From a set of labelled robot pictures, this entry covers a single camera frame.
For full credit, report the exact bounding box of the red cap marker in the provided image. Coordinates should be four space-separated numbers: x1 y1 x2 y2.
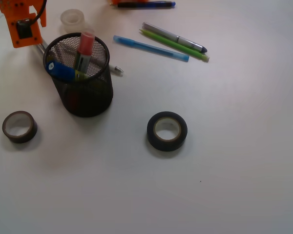
73 31 95 112

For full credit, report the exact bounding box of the blue cap marker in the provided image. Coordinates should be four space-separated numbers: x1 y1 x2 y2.
45 60 89 82

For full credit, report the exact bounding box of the white patterned pen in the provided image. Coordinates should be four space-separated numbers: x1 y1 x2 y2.
109 65 124 76

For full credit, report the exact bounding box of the black mesh pen holder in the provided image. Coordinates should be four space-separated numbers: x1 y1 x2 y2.
43 33 113 117

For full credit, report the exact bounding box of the green pen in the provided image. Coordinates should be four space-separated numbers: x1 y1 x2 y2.
139 29 209 62

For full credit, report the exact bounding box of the light blue pen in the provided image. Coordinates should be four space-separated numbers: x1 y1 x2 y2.
113 35 189 62

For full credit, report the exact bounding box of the silver pen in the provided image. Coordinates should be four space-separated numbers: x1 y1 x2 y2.
142 22 208 53

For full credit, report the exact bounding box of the dark blue pen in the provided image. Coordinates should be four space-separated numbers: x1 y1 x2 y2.
111 1 176 8

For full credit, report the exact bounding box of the black tape roll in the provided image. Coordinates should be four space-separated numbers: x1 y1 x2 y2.
146 111 188 152

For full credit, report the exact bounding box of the clear white tape roll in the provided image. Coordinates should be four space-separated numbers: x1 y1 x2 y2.
61 9 85 33

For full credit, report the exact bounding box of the black cap marker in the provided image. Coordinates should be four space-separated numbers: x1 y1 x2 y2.
34 40 48 57

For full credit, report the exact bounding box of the brown tape roll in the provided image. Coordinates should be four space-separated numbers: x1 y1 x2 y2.
2 111 38 144

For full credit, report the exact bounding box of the black camera cable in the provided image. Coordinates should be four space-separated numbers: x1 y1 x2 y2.
29 0 48 25

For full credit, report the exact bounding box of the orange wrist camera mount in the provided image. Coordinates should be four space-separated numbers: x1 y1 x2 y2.
0 0 47 48

